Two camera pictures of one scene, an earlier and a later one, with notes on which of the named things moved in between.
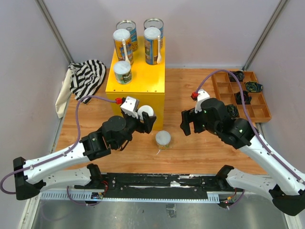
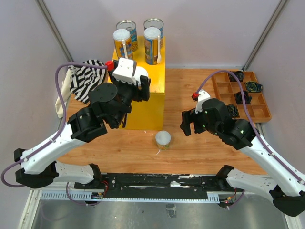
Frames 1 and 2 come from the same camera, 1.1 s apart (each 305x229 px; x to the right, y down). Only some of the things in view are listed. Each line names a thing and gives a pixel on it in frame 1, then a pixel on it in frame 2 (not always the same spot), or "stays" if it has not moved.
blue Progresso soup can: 156,23 stays
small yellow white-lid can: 146,109 → 140,70
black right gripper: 188,116 stays
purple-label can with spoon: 152,37 stays
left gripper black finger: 148,121 → 145,85
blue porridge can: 122,39 stays
